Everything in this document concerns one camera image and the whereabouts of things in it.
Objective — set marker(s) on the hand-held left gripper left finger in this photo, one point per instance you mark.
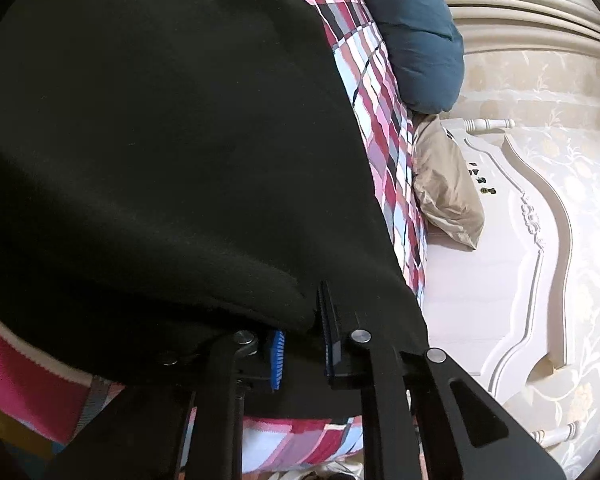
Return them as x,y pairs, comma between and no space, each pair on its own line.
277,360

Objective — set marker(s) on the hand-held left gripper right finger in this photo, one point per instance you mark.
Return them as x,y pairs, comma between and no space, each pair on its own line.
331,340

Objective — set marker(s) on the black pants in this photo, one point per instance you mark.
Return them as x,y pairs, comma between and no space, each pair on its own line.
155,135

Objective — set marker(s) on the white carved headboard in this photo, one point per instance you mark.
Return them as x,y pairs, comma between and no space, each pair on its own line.
480,310

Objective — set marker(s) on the beige pillow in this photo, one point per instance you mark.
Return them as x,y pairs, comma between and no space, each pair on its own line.
445,185

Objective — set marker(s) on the plaid bed blanket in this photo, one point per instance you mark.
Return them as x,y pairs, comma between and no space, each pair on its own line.
375,110

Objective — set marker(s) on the teal pillow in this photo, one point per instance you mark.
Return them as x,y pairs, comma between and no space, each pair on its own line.
415,40

